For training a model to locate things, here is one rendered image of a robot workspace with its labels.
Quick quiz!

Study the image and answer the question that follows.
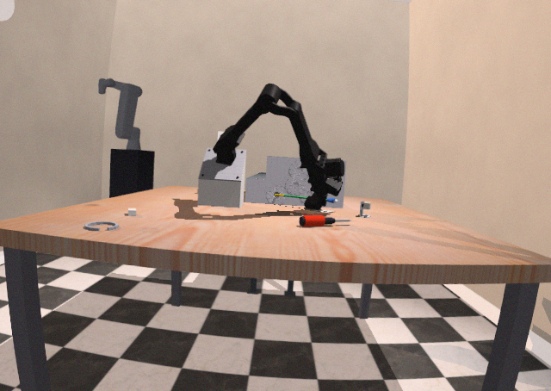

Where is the red screwdriver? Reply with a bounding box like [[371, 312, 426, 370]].
[[299, 215, 351, 227]]

